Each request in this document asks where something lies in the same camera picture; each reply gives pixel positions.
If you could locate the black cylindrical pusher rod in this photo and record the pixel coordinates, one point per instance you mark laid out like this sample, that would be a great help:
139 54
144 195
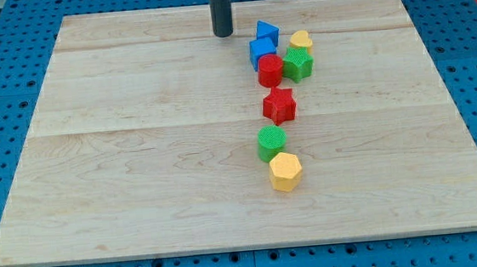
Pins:
222 18

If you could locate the blue triangle block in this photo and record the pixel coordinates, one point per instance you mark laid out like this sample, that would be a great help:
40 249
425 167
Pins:
267 30

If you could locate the yellow heart block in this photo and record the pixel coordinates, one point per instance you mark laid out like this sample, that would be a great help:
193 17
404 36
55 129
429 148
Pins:
301 39

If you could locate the blue cube block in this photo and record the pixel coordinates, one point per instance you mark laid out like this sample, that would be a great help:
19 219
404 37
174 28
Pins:
258 48

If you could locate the red cylinder block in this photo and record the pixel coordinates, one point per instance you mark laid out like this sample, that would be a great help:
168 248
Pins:
270 68

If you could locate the green star block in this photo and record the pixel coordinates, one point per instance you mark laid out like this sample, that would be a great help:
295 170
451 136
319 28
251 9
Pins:
297 64

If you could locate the red star block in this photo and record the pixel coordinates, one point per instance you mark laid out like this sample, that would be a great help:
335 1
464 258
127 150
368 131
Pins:
279 105

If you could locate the green cylinder block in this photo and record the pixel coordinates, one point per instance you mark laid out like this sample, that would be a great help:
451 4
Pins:
271 140

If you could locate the light wooden board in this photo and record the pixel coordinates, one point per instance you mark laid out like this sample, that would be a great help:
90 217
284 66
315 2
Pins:
143 142

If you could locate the yellow hexagon block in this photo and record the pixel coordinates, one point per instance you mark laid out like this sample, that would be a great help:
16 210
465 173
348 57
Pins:
285 172

